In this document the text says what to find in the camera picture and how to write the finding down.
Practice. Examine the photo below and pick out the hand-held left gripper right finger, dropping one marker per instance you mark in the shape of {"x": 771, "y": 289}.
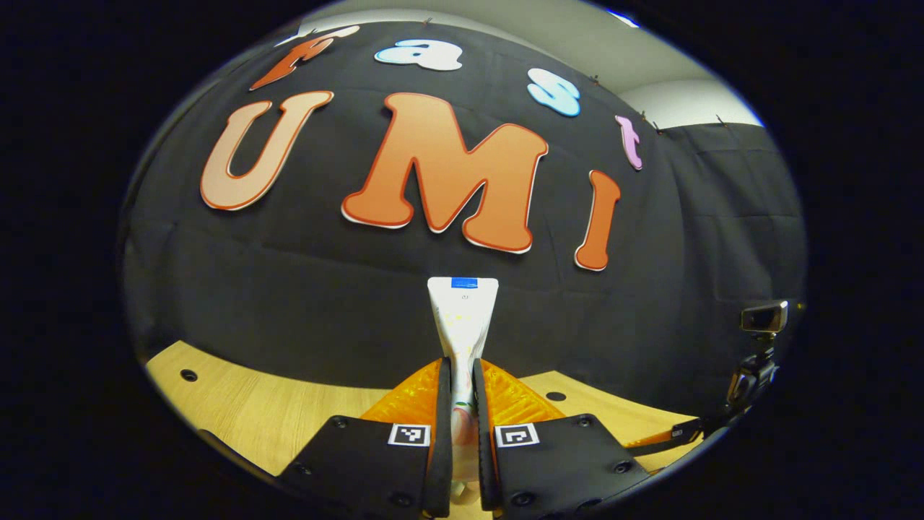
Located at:
{"x": 563, "y": 469}

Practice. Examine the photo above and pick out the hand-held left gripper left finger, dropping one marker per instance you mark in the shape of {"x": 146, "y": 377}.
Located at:
{"x": 361, "y": 469}

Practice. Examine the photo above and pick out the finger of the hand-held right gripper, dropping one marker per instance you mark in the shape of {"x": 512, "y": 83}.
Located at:
{"x": 678, "y": 435}

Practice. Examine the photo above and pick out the white toothpaste tube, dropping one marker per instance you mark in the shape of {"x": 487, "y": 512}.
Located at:
{"x": 462, "y": 318}

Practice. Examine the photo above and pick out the wooden desktop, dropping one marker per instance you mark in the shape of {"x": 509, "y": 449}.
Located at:
{"x": 253, "y": 412}

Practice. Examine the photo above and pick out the black backdrop cloth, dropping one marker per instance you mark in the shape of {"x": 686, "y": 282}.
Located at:
{"x": 325, "y": 303}

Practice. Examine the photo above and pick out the black camera on tripod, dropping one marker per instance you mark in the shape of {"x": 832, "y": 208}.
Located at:
{"x": 764, "y": 318}

